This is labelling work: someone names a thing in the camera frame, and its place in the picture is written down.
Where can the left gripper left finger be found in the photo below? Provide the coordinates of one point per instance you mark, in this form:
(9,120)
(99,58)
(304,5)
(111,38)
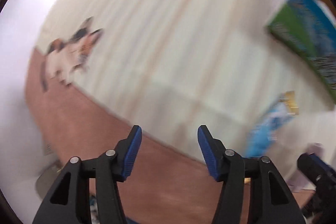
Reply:
(67,200)

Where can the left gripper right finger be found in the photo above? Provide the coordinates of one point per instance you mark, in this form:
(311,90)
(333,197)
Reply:
(270,200)

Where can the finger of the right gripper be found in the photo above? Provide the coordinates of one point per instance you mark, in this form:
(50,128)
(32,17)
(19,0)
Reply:
(322,176)

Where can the purple fleece cloth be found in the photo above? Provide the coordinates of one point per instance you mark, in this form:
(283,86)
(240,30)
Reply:
(307,150)

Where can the long blue snack wrapper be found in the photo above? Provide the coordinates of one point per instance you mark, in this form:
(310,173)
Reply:
(263,135)

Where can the cardboard box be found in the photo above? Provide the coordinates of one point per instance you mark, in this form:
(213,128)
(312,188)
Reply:
(307,27)

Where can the striped tablecloth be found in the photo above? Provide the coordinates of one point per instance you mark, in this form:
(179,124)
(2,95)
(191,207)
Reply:
(101,66)

